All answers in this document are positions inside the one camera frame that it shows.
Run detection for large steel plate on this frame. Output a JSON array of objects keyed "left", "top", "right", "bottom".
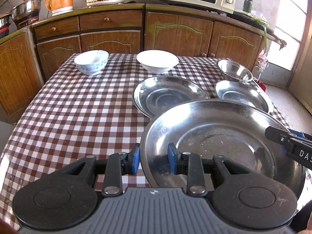
[{"left": 140, "top": 100, "right": 306, "bottom": 195}]

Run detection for steel dish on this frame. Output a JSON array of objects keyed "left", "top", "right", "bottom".
[{"left": 214, "top": 80, "right": 273, "bottom": 113}]

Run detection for medium steel plate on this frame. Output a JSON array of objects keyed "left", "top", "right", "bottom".
[{"left": 132, "top": 75, "right": 209, "bottom": 118}]

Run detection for small steel bowl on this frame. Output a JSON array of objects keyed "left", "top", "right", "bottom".
[{"left": 217, "top": 60, "right": 253, "bottom": 83}]

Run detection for plain white bowl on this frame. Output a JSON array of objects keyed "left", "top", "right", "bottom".
[{"left": 136, "top": 50, "right": 179, "bottom": 74}]

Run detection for blue patterned white bowl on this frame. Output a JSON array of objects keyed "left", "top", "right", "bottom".
[{"left": 74, "top": 50, "right": 109, "bottom": 76}]

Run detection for red bag on floor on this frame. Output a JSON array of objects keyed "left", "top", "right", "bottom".
[{"left": 254, "top": 78, "right": 267, "bottom": 91}]

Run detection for red checkered tablecloth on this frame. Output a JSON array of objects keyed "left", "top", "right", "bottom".
[{"left": 0, "top": 52, "right": 312, "bottom": 231}]

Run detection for pink hanging bag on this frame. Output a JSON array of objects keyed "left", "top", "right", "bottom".
[{"left": 252, "top": 50, "right": 269, "bottom": 79}]

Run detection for green leek vegetables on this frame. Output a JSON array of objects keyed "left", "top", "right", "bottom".
[{"left": 250, "top": 10, "right": 269, "bottom": 53}]

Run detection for green thermos bottle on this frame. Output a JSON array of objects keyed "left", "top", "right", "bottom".
[{"left": 243, "top": 0, "right": 253, "bottom": 13}]

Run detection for wooden kitchen cabinet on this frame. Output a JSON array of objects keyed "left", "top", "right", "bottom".
[{"left": 1, "top": 3, "right": 267, "bottom": 125}]

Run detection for red induction stove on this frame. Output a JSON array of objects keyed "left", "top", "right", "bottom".
[{"left": 15, "top": 15, "right": 39, "bottom": 30}]

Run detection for steel pot on stove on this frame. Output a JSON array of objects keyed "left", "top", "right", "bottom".
[{"left": 11, "top": 0, "right": 43, "bottom": 22}]

